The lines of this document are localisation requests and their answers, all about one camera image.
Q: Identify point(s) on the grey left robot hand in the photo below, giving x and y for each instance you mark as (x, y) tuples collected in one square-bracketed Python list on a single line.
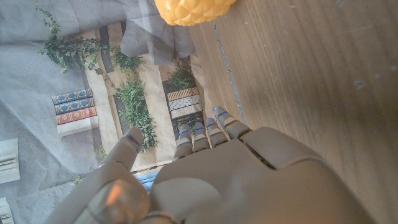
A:
[(248, 180)]

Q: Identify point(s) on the yellow toy pineapple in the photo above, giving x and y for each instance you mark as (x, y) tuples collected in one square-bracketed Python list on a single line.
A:
[(192, 11)]

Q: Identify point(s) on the printed fabric backdrop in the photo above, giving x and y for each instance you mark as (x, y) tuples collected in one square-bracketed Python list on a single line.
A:
[(31, 77)]

